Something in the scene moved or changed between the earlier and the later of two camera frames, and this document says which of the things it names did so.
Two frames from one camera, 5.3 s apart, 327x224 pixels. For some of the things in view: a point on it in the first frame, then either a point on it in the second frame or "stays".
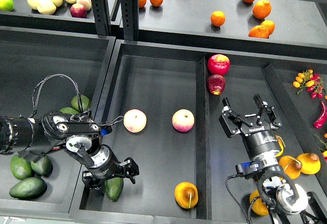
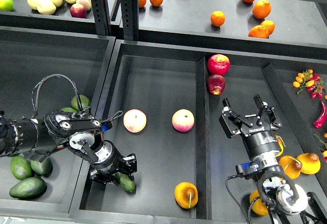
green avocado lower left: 21,168 stays
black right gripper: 258,139 stays
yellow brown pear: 186,195 stays
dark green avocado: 114,187 → 125,181
